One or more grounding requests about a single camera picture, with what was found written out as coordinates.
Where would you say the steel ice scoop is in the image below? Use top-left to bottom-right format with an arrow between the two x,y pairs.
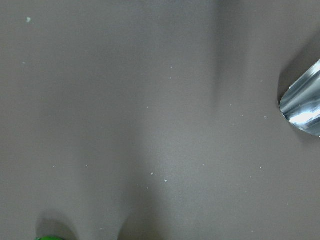
279,61 -> 320,137

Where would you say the green lime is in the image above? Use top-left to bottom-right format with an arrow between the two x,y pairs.
35,235 -> 63,240

